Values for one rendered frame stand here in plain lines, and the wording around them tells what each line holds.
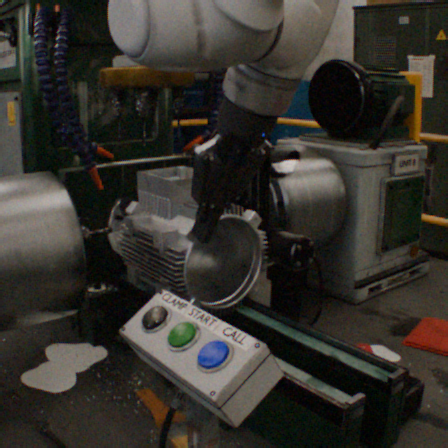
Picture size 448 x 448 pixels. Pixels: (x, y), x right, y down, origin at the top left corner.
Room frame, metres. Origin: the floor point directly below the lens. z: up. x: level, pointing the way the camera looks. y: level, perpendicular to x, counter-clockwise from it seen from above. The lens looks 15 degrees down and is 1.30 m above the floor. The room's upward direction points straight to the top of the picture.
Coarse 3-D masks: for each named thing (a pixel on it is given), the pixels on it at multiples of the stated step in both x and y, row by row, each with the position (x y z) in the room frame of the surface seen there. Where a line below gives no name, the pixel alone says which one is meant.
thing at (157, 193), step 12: (168, 168) 1.00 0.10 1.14; (180, 168) 1.00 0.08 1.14; (144, 180) 0.95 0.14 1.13; (156, 180) 0.91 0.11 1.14; (168, 180) 0.88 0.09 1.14; (180, 180) 0.88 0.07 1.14; (144, 192) 0.95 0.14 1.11; (156, 192) 0.91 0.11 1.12; (168, 192) 0.88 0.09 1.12; (180, 192) 0.88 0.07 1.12; (144, 204) 0.95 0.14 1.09; (156, 204) 0.91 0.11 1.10; (168, 204) 0.88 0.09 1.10; (180, 204) 0.88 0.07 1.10; (156, 216) 0.91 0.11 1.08; (168, 216) 0.88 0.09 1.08
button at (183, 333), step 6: (180, 324) 0.48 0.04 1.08; (186, 324) 0.48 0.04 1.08; (192, 324) 0.48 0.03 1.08; (174, 330) 0.48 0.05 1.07; (180, 330) 0.47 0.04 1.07; (186, 330) 0.47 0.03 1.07; (192, 330) 0.47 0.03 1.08; (168, 336) 0.47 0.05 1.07; (174, 336) 0.47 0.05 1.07; (180, 336) 0.46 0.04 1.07; (186, 336) 0.46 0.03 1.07; (192, 336) 0.46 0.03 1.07; (174, 342) 0.46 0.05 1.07; (180, 342) 0.46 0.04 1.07; (186, 342) 0.46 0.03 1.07
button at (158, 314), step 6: (156, 306) 0.52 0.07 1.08; (162, 306) 0.52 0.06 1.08; (150, 312) 0.51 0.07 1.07; (156, 312) 0.51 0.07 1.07; (162, 312) 0.51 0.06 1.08; (144, 318) 0.51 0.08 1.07; (150, 318) 0.51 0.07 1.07; (156, 318) 0.50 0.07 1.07; (162, 318) 0.50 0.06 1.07; (144, 324) 0.50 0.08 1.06; (150, 324) 0.50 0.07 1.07; (156, 324) 0.50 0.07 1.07
